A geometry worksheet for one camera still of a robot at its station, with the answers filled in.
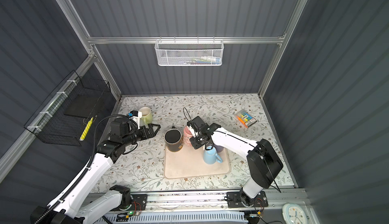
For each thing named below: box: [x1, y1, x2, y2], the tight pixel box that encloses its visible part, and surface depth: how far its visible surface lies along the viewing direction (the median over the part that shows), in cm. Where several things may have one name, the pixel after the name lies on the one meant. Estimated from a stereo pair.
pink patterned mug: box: [182, 125, 194, 147], surface depth 83 cm
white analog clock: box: [282, 202, 308, 224], surface depth 69 cm
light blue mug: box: [203, 145, 223, 165], surface depth 82 cm
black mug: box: [164, 125, 184, 153], surface depth 86 cm
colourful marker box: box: [234, 110, 258, 129], surface depth 107 cm
